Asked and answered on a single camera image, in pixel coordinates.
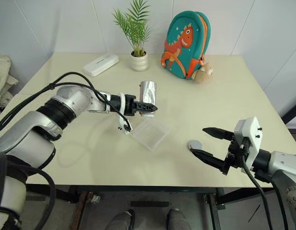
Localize clear plastic container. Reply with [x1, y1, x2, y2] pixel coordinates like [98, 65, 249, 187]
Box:
[133, 119, 172, 152]

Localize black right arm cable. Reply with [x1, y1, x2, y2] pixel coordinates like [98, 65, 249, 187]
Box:
[269, 178, 289, 230]
[239, 143, 273, 230]

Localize black flat floor bar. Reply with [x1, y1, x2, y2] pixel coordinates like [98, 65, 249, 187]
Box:
[129, 200, 170, 208]

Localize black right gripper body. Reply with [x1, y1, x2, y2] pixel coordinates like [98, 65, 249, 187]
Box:
[220, 132, 246, 176]

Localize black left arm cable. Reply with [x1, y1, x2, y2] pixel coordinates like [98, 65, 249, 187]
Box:
[0, 71, 134, 144]

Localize red and silver can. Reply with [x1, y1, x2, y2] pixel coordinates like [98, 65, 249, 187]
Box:
[138, 80, 159, 118]

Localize beige cloth bag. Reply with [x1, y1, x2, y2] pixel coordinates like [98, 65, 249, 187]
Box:
[0, 55, 20, 111]

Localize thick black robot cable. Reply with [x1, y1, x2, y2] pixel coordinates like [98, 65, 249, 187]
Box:
[24, 164, 57, 230]

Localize beige plush toy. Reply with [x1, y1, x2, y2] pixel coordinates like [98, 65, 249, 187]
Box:
[192, 61, 215, 84]

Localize dark slanted bar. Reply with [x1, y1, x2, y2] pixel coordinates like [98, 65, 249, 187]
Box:
[280, 97, 296, 126]

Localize small grey round lid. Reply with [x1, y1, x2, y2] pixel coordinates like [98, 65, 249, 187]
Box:
[188, 139, 204, 152]

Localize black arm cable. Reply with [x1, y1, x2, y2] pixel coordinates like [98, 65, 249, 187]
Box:
[269, 178, 289, 230]
[0, 71, 134, 144]
[239, 143, 273, 230]

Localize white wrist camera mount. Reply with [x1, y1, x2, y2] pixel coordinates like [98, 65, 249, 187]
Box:
[234, 116, 262, 169]
[116, 94, 134, 138]

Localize teal dinosaur backpack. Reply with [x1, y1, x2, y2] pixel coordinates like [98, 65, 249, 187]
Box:
[160, 10, 212, 81]

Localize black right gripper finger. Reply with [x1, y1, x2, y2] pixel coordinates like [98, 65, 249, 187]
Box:
[191, 149, 227, 173]
[202, 127, 235, 141]

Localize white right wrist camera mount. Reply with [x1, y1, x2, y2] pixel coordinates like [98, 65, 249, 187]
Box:
[234, 116, 262, 169]

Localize black metal table frame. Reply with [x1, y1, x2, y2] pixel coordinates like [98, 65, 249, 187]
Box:
[25, 184, 276, 230]

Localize white rectangular case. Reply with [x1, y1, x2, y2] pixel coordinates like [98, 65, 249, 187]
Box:
[82, 54, 120, 78]

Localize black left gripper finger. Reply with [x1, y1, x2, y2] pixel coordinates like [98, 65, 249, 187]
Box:
[137, 102, 159, 114]

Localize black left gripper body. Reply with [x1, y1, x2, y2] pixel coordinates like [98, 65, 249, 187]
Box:
[125, 95, 140, 117]

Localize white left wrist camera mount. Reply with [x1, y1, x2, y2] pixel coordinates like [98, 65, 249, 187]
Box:
[116, 94, 134, 138]

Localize thin black rod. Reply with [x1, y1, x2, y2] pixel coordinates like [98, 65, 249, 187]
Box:
[248, 204, 262, 222]

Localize green palm plant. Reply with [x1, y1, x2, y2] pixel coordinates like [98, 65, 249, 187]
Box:
[112, 0, 152, 57]

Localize white ribbed plant pot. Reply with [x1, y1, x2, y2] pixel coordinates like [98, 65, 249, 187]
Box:
[129, 50, 149, 72]

